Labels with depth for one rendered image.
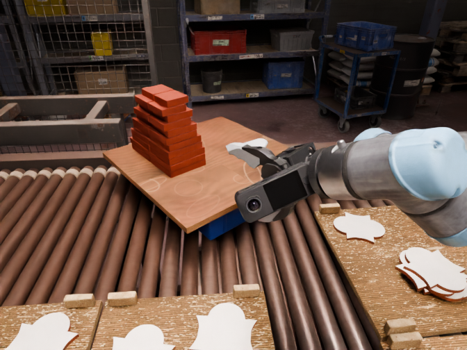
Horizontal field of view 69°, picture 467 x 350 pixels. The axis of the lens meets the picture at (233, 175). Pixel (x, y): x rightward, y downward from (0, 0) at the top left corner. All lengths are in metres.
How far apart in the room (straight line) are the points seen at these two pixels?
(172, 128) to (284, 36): 3.83
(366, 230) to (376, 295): 0.21
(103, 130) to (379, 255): 1.11
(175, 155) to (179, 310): 0.42
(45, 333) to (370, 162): 0.68
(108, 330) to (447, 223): 0.63
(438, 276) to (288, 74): 4.16
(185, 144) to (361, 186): 0.65
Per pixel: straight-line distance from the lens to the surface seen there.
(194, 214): 0.84
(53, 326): 0.82
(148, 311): 0.80
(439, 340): 0.84
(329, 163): 0.44
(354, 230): 1.00
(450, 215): 0.46
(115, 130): 1.48
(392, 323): 0.79
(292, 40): 4.75
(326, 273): 0.90
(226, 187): 0.94
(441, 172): 0.38
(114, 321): 0.80
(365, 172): 0.41
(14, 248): 1.12
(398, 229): 1.06
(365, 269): 0.91
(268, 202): 0.47
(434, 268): 0.92
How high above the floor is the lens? 1.56
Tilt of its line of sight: 31 degrees down
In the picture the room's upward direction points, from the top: straight up
